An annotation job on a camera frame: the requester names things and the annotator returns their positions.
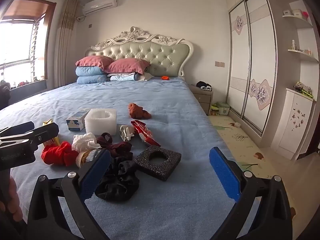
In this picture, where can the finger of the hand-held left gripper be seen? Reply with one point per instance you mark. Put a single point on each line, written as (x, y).
(20, 127)
(42, 133)

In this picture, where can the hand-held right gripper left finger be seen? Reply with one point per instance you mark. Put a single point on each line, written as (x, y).
(95, 172)

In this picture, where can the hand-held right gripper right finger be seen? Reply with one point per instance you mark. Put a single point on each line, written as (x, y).
(225, 175)

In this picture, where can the grey white cloth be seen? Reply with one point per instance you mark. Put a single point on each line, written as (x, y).
(126, 132)

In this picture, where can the red snack packet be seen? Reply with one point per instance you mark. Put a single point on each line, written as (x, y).
(146, 133)

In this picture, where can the person's left hand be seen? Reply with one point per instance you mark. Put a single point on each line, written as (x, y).
(12, 197)

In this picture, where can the yellow packet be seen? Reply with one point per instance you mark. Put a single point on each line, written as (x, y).
(53, 141)

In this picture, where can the beige grey sock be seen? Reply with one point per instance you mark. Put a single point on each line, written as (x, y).
(86, 157)

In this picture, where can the black cloth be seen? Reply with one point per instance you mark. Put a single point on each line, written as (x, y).
(120, 180)

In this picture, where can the red cloth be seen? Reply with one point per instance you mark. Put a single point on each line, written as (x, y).
(58, 155)

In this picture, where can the white knitted sock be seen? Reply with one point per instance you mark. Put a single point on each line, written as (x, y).
(85, 141)

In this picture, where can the dark red heart sock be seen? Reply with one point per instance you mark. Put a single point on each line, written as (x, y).
(105, 140)

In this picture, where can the blue white carton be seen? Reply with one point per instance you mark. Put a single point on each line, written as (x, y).
(75, 123)

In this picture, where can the dark object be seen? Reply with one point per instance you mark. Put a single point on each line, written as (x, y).
(5, 96)

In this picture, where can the cream printed play mat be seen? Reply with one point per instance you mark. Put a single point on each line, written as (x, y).
(240, 142)

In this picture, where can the white foam block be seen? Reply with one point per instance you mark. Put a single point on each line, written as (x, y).
(100, 125)

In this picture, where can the small white box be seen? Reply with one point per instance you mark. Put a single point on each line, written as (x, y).
(237, 124)

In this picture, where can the black foam block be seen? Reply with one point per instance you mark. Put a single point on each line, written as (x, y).
(170, 166)

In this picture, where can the green storage box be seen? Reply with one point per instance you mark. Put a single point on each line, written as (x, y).
(223, 108)

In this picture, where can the yellow-green toy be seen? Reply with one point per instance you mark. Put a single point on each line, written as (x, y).
(214, 107)

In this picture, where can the folded blue quilt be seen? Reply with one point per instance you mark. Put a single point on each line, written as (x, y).
(88, 71)
(90, 80)

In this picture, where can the brown-red knitted sock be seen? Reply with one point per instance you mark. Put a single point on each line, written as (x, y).
(137, 111)

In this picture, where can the window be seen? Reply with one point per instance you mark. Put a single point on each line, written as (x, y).
(17, 50)

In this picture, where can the grey nightstand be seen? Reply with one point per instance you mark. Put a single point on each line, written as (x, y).
(202, 100)

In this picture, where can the white side cabinet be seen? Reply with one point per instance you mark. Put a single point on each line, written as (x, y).
(292, 125)

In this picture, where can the pink pillow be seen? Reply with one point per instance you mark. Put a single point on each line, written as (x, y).
(126, 65)
(93, 62)

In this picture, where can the dark clothing bundle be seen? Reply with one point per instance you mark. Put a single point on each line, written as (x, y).
(203, 85)

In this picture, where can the beige curtain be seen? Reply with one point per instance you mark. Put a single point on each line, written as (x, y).
(65, 42)

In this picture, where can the bed with blue sheet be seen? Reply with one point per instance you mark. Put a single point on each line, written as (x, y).
(162, 100)

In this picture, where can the folded patterned quilt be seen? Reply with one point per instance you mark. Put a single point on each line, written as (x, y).
(123, 77)

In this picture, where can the white patterned cloth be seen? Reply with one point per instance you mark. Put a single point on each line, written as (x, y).
(147, 77)

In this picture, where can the small orange object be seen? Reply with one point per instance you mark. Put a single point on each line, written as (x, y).
(165, 78)

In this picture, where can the pile of green toys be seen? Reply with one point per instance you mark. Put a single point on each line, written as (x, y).
(303, 88)

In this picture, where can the brown window blind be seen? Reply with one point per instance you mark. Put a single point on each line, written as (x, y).
(27, 8)

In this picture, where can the white sliding-door wardrobe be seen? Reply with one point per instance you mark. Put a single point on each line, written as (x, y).
(257, 55)

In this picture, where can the tufted green white headboard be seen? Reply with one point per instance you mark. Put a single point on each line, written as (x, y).
(147, 52)

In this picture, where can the white air conditioner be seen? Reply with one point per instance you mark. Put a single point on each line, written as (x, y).
(100, 5)

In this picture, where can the curved white shelf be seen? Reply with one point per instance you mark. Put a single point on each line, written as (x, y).
(303, 55)
(298, 21)

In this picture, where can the small white bottle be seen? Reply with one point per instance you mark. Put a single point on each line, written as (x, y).
(293, 45)

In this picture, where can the white container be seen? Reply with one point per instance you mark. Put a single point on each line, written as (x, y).
(297, 13)

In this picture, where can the pink container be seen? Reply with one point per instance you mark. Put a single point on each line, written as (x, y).
(305, 15)

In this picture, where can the brown wall switch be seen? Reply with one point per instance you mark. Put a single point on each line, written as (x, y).
(220, 64)

